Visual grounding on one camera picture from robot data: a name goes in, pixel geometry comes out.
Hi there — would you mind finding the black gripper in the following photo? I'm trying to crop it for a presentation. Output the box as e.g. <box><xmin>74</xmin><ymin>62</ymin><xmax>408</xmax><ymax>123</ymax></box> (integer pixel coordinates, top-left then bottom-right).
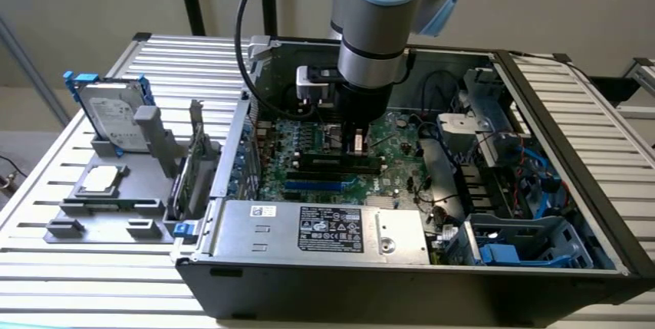
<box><xmin>335</xmin><ymin>81</ymin><xmax>393</xmax><ymax>130</ymax></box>

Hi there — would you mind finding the black RAM slot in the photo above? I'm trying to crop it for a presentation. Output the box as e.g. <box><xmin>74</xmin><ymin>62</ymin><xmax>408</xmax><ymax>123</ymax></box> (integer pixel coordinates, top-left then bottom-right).
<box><xmin>284</xmin><ymin>167</ymin><xmax>383</xmax><ymax>184</ymax></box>
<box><xmin>296</xmin><ymin>152</ymin><xmax>385</xmax><ymax>171</ymax></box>

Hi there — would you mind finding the blue expansion slot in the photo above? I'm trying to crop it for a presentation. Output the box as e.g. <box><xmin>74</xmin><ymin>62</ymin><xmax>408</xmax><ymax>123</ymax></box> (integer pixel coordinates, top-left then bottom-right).
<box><xmin>284</xmin><ymin>178</ymin><xmax>359</xmax><ymax>194</ymax></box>

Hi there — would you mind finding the green RAM stick in rack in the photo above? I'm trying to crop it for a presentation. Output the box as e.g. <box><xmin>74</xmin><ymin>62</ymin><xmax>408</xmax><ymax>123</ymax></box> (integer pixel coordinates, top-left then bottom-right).
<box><xmin>76</xmin><ymin>200</ymin><xmax>134</xmax><ymax>211</ymax></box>

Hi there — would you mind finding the green motherboard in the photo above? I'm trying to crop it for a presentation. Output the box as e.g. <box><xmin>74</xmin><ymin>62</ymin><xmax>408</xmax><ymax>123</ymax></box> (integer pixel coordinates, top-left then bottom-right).
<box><xmin>252</xmin><ymin>108</ymin><xmax>436</xmax><ymax>215</ymax></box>

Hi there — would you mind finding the silver metal drive cage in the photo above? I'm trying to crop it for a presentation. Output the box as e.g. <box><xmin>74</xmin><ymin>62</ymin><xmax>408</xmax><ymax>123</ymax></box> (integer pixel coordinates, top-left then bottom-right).
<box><xmin>437</xmin><ymin>66</ymin><xmax>531</xmax><ymax>165</ymax></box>

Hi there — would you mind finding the black open PC case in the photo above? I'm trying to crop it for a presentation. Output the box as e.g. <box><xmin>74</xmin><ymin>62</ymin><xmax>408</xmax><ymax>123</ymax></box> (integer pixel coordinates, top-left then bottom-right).
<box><xmin>173</xmin><ymin>35</ymin><xmax>655</xmax><ymax>326</ymax></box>

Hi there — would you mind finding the black fan shroud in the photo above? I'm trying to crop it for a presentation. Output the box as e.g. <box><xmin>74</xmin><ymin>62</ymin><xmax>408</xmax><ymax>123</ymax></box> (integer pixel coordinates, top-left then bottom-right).
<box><xmin>452</xmin><ymin>162</ymin><xmax>528</xmax><ymax>219</ymax></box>

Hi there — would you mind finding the silver power supply unit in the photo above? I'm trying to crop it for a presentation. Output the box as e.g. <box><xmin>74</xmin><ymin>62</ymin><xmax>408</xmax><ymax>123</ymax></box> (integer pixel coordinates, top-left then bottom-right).
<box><xmin>206</xmin><ymin>200</ymin><xmax>431</xmax><ymax>267</ymax></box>

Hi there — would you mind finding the blue plastic disk bay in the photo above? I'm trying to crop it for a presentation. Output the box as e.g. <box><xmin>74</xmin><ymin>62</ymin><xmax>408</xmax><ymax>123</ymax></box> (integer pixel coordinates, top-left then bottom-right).
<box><xmin>452</xmin><ymin>212</ymin><xmax>597</xmax><ymax>269</ymax></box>

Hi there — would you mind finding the blue case latch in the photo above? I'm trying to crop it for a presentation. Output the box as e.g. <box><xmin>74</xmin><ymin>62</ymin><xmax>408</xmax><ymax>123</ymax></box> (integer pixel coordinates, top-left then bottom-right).
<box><xmin>173</xmin><ymin>219</ymin><xmax>197</xmax><ymax>239</ymax></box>

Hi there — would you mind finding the grey parts rack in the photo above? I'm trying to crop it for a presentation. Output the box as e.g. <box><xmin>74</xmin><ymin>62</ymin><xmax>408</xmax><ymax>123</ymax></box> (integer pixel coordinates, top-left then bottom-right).
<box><xmin>44</xmin><ymin>105</ymin><xmax>221</xmax><ymax>245</ymax></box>

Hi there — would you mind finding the silver CPU chip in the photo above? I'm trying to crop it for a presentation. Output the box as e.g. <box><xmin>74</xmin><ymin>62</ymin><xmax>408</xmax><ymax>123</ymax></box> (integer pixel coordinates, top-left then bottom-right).
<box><xmin>81</xmin><ymin>166</ymin><xmax>120</xmax><ymax>193</ymax></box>

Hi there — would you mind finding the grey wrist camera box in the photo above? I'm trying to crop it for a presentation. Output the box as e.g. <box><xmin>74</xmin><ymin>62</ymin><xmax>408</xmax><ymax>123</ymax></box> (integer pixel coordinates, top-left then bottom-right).
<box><xmin>295</xmin><ymin>64</ymin><xmax>345</xmax><ymax>108</ymax></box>

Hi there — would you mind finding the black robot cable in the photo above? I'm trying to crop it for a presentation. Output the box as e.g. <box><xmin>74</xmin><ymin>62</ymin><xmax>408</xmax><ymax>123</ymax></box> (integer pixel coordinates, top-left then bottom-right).
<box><xmin>233</xmin><ymin>0</ymin><xmax>319</xmax><ymax>122</ymax></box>

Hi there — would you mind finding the graphics card with metal bracket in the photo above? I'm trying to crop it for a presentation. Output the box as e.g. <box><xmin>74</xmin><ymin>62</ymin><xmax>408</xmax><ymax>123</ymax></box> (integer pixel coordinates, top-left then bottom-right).
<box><xmin>166</xmin><ymin>99</ymin><xmax>212</xmax><ymax>219</ymax></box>

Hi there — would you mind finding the blue SATA wire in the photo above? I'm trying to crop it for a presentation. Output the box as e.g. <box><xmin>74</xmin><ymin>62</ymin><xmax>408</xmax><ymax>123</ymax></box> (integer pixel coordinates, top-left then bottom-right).
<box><xmin>511</xmin><ymin>140</ymin><xmax>572</xmax><ymax>222</ymax></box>

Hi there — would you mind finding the silver hard disk blue bracket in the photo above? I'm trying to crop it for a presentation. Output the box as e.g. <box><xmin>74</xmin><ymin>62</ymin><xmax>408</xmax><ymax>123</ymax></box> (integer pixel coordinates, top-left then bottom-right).
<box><xmin>61</xmin><ymin>70</ymin><xmax>156</xmax><ymax>158</ymax></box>

